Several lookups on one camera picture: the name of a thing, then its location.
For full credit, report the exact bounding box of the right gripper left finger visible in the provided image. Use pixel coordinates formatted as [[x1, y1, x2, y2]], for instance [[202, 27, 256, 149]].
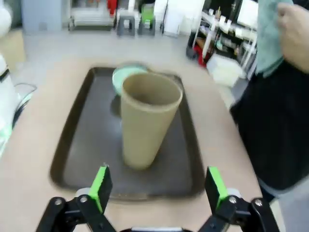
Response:
[[35, 162, 117, 232]]

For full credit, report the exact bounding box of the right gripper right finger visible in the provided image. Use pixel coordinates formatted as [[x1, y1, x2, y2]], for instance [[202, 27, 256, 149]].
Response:
[[196, 165, 281, 232]]

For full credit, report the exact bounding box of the brown plastic tray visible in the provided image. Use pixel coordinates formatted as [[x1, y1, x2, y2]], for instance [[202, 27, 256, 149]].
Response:
[[49, 66, 207, 202]]

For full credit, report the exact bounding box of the person's left hand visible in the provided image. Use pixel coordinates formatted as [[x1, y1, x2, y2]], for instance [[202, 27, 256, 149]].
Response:
[[276, 2, 309, 68]]

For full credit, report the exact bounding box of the tall beige cup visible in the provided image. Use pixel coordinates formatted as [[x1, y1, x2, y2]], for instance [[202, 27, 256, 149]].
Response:
[[120, 73, 184, 170]]

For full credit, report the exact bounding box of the person in dark jacket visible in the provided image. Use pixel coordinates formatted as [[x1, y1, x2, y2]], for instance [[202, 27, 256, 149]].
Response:
[[228, 54, 309, 232]]

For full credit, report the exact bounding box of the green and white bowl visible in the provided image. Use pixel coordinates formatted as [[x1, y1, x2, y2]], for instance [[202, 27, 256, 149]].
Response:
[[111, 65, 152, 98]]

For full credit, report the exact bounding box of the white storage bin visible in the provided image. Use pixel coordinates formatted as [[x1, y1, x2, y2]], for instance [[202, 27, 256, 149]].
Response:
[[207, 53, 245, 87]]

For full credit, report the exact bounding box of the cluttered metal shelf rack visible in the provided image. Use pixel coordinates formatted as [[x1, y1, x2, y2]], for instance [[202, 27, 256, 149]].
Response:
[[187, 0, 259, 80]]

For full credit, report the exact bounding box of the grey plastic stool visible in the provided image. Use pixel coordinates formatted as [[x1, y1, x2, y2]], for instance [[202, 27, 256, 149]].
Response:
[[116, 14, 136, 37], [137, 18, 156, 37]]

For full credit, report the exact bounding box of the grey cabinet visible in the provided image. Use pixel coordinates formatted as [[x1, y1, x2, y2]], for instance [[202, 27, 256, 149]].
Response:
[[21, 0, 64, 35]]

